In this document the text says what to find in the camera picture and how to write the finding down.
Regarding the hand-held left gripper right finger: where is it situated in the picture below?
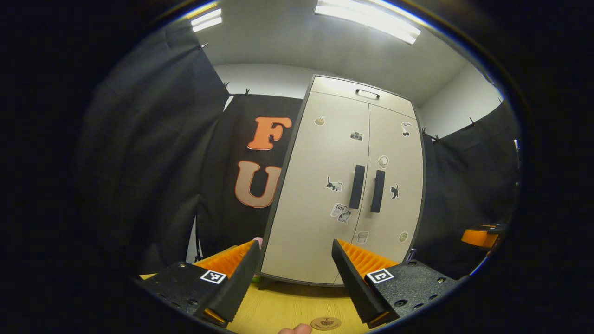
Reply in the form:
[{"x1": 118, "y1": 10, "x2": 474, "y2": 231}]
[{"x1": 331, "y1": 239, "x2": 467, "y2": 330}]

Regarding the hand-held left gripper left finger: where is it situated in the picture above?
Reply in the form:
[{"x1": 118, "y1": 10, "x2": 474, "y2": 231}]
[{"x1": 132, "y1": 240, "x2": 261, "y2": 329}]

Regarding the round wooden coaster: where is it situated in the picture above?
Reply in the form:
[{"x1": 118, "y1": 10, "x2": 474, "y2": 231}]
[{"x1": 310, "y1": 316, "x2": 342, "y2": 331}]

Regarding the white cabinet door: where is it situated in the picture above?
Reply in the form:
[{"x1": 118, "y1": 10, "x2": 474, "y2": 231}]
[
  {"x1": 343, "y1": 104, "x2": 424, "y2": 274},
  {"x1": 261, "y1": 91, "x2": 370, "y2": 284}
]

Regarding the white storage cabinet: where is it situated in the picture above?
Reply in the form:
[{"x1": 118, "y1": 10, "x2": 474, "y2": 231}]
[{"x1": 258, "y1": 74, "x2": 426, "y2": 287}]

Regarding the white cabinet drawer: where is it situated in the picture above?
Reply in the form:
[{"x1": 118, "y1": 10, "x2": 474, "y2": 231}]
[{"x1": 312, "y1": 76, "x2": 416, "y2": 120}]

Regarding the long ceiling light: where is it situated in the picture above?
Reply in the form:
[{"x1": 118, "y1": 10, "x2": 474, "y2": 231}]
[{"x1": 316, "y1": 0, "x2": 421, "y2": 45}]

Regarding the small ceiling light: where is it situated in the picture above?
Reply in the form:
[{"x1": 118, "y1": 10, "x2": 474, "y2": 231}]
[{"x1": 191, "y1": 8, "x2": 222, "y2": 33}]

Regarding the black door handle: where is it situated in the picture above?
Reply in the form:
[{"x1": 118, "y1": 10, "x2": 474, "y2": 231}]
[
  {"x1": 370, "y1": 170, "x2": 386, "y2": 213},
  {"x1": 349, "y1": 164, "x2": 366, "y2": 210}
]

